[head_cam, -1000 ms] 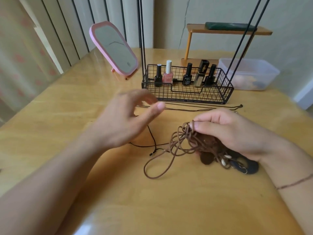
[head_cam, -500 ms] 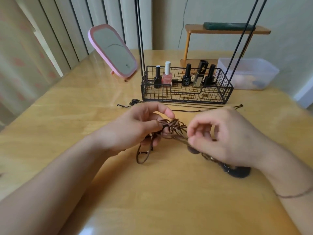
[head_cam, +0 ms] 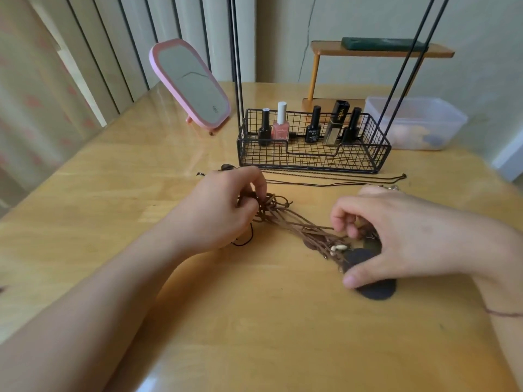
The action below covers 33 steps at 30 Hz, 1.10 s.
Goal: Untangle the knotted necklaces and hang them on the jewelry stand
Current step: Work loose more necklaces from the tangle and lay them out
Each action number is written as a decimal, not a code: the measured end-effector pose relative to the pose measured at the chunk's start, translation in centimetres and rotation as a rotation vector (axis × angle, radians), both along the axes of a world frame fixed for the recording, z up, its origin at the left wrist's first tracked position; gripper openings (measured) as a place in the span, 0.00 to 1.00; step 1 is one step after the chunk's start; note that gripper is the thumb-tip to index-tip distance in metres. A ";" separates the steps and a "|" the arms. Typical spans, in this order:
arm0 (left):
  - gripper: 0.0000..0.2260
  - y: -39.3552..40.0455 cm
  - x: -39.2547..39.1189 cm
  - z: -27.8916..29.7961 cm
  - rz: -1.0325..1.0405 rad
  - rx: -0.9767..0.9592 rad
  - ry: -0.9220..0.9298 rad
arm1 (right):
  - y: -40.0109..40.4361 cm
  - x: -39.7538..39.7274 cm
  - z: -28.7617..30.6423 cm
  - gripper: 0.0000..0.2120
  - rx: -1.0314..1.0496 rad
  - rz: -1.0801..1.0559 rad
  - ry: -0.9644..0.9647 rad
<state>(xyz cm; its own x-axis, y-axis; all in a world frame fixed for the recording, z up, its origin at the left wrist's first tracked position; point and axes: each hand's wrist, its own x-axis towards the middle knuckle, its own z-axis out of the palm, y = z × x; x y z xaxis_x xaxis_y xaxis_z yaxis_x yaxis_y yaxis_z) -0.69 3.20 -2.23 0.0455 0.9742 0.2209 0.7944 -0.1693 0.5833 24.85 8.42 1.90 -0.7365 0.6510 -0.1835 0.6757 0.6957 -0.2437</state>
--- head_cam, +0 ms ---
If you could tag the clear plastic container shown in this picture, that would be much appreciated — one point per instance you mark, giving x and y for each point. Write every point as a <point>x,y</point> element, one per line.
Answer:
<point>421,114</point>

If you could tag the person's right hand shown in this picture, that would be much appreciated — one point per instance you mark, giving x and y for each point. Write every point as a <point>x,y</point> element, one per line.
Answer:
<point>429,240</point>

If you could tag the person's left forearm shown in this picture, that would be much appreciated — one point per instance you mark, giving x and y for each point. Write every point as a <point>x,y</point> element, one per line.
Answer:
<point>81,322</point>

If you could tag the person's right thumb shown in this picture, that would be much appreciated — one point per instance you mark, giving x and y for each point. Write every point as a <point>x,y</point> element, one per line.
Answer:
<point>365,273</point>

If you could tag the pink nail polish bottle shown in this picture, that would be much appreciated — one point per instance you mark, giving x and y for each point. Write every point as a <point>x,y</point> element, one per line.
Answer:
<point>280,130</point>

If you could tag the person's left thumb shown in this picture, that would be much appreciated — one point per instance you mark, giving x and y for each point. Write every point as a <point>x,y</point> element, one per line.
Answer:
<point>249,208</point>

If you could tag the patterned beige curtain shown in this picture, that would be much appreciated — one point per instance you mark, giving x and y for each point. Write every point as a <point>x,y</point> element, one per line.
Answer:
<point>36,110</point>

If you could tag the person's right middle finger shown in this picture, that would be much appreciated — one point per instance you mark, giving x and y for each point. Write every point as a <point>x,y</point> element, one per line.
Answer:
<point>354,231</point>

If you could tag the gold and black cosmetic tube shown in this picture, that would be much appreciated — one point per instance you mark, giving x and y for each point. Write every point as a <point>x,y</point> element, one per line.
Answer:
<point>336,126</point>

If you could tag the dark grey leaf pendant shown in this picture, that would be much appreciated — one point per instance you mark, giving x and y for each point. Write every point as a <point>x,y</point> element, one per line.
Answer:
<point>378,290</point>

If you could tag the small wooden shelf stand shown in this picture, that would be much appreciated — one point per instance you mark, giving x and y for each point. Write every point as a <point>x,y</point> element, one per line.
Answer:
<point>327,48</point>

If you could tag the white vertical blinds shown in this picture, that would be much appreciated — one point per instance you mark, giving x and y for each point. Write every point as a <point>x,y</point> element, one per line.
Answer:
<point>135,32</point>

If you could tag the peach makeup sponge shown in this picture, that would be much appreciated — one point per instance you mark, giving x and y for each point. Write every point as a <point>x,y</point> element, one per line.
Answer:
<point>406,135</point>

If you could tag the black labelled nail polish bottle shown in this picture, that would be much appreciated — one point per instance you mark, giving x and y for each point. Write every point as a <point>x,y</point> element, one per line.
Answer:
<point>313,132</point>

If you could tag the person's left hand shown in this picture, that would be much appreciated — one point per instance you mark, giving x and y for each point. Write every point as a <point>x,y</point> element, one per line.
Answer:
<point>212,212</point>

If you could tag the pink framed table mirror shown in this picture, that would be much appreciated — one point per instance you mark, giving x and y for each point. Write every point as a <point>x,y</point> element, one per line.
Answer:
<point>192,85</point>

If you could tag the small black nail polish bottle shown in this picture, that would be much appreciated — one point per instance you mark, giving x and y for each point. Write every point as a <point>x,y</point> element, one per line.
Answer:
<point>351,132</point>
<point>264,132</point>

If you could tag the person's right forearm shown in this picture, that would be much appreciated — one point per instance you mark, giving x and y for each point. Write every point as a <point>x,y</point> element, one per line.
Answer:
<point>513,347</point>

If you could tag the dark green flat box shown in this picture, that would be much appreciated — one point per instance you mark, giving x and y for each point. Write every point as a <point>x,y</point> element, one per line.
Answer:
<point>380,44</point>

